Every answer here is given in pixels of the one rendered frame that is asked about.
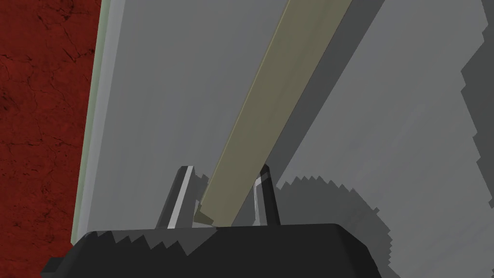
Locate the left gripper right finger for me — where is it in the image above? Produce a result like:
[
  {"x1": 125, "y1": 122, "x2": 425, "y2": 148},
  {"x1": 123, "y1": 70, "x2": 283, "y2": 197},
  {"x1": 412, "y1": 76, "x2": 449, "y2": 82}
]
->
[{"x1": 252, "y1": 164, "x2": 282, "y2": 227}]

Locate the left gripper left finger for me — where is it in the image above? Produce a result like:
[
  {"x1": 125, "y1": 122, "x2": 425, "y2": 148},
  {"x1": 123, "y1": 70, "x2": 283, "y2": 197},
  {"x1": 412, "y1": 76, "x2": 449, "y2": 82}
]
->
[{"x1": 155, "y1": 166, "x2": 210, "y2": 230}]

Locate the olive bar handle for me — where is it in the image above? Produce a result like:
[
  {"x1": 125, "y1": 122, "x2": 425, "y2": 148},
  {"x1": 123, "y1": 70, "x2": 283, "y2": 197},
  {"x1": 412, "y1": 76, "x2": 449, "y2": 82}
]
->
[{"x1": 192, "y1": 0, "x2": 354, "y2": 228}]

